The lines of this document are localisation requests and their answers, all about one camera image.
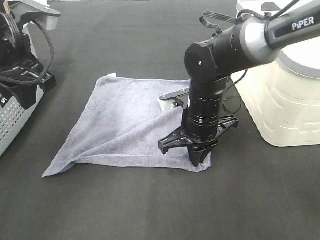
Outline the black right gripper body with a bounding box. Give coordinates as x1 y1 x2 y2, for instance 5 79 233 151
158 115 239 155

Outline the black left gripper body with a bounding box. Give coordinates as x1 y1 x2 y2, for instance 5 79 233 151
0 53 57 109

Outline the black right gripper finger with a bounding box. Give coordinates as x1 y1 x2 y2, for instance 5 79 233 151
201 142 219 163
187 146 205 167

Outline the grey microfibre towel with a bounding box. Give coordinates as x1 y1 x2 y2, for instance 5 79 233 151
43 75 211 177

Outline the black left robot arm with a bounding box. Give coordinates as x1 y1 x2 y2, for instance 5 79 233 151
0 13 56 110

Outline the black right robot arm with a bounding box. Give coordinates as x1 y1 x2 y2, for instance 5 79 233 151
158 0 320 166

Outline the grey perforated laundry basket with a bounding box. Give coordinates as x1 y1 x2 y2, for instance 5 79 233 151
0 87 45 154

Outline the black table mat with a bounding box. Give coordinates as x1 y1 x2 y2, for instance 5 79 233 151
0 0 320 240

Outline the white woven-pattern storage bin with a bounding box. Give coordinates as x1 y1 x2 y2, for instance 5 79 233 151
232 0 320 148

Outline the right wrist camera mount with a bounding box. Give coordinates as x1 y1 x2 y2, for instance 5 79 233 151
157 88 190 112

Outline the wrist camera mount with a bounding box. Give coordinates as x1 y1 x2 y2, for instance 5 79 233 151
157 88 190 112
8 0 61 31

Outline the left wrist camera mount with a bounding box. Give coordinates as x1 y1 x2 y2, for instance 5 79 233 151
8 0 61 31

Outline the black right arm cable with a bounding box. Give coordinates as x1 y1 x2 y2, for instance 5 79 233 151
199 0 303 115

